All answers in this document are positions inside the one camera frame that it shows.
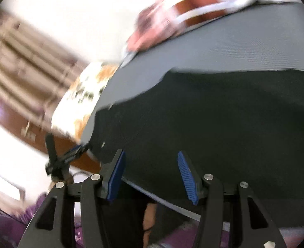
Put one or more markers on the person's leg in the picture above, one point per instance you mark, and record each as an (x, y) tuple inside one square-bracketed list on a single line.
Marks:
[(150, 217)]

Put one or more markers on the beige slatted panel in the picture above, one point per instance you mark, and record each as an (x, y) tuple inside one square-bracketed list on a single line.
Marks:
[(20, 56)]

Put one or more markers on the floral pillow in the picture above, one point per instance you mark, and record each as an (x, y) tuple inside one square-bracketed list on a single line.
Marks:
[(74, 103)]

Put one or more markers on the black pants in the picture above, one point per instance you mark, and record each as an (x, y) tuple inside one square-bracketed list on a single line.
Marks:
[(206, 124)]

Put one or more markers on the person's purple clothing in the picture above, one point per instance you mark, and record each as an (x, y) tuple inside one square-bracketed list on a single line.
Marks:
[(30, 211)]

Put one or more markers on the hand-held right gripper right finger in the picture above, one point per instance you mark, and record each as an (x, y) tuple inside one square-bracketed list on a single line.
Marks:
[(186, 178)]

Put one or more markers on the checkered red white pillow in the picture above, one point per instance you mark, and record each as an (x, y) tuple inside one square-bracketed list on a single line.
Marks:
[(193, 7)]

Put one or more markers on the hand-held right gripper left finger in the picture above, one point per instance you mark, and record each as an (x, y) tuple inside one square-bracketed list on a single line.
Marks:
[(117, 175)]

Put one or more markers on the small metal latch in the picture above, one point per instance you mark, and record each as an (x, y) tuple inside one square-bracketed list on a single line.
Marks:
[(28, 131)]

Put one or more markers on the grey textured bed sheet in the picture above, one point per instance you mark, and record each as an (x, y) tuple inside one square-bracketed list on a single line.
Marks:
[(232, 44)]

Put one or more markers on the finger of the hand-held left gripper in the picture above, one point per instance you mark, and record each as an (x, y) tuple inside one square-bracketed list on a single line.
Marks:
[(72, 155)]

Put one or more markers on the brown wooden frame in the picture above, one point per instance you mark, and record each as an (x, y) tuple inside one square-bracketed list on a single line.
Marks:
[(12, 111)]

